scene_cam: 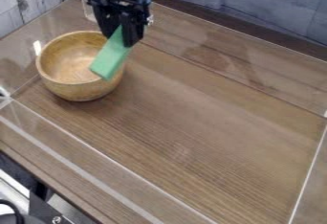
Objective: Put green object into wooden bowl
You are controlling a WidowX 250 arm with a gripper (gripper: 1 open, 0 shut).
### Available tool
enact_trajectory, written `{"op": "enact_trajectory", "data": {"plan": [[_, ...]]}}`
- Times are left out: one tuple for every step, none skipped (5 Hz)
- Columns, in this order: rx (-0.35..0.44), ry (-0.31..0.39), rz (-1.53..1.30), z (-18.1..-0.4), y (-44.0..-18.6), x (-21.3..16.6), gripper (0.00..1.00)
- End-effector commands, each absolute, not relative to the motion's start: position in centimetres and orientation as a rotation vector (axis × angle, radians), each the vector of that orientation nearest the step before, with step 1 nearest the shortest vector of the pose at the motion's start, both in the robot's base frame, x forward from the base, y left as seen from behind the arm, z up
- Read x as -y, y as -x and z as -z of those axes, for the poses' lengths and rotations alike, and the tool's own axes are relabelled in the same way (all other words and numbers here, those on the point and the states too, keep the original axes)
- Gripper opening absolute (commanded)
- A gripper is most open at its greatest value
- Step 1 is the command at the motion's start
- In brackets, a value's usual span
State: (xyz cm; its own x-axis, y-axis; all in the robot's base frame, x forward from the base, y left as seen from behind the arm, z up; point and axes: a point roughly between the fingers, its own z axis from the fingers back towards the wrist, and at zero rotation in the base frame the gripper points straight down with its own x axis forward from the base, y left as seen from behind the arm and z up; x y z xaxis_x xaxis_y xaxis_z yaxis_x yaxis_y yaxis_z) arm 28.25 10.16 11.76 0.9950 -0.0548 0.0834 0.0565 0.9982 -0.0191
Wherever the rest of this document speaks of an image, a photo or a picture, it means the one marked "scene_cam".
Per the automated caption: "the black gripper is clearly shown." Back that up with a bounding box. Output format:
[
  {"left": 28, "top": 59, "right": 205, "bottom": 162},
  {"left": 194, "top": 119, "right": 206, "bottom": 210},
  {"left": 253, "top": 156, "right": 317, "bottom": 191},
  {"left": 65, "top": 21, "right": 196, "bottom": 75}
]
[{"left": 85, "top": 0, "right": 152, "bottom": 48}]

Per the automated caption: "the green rectangular block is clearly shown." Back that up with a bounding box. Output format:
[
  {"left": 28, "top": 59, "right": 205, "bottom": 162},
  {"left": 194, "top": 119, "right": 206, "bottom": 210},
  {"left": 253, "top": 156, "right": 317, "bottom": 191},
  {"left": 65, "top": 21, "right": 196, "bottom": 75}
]
[{"left": 89, "top": 26, "right": 132, "bottom": 80}]

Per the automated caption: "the wooden bowl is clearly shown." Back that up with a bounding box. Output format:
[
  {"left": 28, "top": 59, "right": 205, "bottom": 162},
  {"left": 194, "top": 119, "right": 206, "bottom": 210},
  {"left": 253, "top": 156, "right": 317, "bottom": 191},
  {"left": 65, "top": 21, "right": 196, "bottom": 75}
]
[{"left": 36, "top": 31, "right": 124, "bottom": 101}]

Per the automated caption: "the clear acrylic corner bracket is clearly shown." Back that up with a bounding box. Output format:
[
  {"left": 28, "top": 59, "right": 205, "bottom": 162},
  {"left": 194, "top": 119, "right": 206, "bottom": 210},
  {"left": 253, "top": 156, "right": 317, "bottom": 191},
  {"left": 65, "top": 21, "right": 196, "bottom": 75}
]
[{"left": 81, "top": 0, "right": 97, "bottom": 23}]

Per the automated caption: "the black metal bracket with screw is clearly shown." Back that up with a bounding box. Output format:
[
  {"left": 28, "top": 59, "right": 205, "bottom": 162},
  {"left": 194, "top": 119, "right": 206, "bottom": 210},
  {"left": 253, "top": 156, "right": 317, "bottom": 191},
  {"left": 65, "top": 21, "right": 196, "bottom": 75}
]
[{"left": 28, "top": 192, "right": 73, "bottom": 224}]

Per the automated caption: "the black cable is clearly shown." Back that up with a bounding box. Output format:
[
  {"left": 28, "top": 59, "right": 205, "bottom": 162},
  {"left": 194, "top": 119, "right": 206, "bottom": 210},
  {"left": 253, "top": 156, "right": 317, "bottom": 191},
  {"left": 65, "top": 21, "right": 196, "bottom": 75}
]
[{"left": 0, "top": 199, "right": 26, "bottom": 224}]

